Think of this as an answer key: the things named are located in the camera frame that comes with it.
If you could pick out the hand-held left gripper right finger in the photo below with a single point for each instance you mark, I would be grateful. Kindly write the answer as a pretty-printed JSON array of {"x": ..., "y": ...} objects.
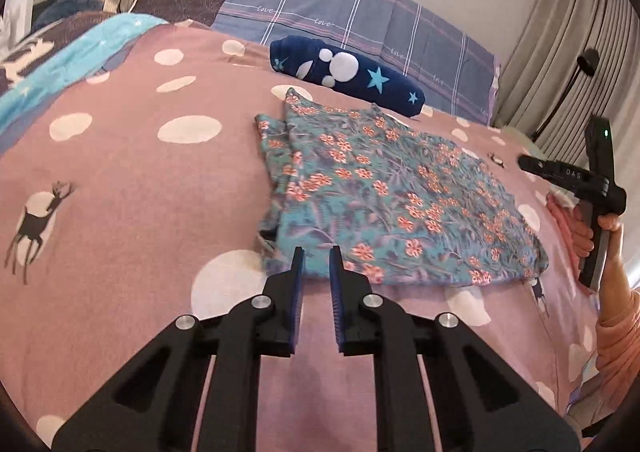
[{"x": 336, "y": 292}]

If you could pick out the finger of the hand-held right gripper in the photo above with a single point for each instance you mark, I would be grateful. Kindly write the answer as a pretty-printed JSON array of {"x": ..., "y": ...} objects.
[{"x": 550, "y": 171}]

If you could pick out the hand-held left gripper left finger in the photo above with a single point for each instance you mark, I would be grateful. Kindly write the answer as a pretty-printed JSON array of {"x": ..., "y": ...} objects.
[{"x": 298, "y": 292}]

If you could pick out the teal floral garment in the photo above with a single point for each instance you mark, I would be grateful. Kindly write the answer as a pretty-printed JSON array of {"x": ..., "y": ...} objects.
[{"x": 380, "y": 192}]

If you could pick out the person's right forearm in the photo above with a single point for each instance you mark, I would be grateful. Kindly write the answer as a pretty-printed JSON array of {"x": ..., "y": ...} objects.
[{"x": 620, "y": 347}]

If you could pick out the person's right hand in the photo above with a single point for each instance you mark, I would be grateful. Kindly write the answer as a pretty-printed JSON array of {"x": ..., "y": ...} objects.
[{"x": 582, "y": 237}]

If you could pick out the light green sheet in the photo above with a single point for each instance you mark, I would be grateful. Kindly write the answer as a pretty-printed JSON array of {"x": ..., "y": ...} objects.
[{"x": 520, "y": 139}]

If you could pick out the black gooseneck lamp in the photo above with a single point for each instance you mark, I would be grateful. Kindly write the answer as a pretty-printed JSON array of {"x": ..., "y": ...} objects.
[{"x": 587, "y": 60}]

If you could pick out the beige curtain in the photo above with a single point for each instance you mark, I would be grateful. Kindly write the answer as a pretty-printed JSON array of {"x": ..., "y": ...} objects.
[{"x": 555, "y": 31}]

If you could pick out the pink polka-dot duvet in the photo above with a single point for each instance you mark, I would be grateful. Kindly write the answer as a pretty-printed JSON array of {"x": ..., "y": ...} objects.
[{"x": 140, "y": 192}]

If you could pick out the navy star plush pillow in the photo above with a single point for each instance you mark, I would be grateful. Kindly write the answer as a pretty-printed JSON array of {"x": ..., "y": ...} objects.
[{"x": 360, "y": 74}]

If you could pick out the blue plaid pillow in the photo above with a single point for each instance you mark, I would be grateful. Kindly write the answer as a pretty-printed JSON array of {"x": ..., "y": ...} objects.
[{"x": 360, "y": 16}]

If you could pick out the teal deer-print blanket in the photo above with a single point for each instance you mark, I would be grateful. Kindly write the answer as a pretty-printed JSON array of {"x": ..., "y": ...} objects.
[{"x": 60, "y": 61}]

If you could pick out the dark blue fleece blanket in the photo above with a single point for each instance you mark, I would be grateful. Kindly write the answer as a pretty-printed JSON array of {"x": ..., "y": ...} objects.
[{"x": 65, "y": 6}]

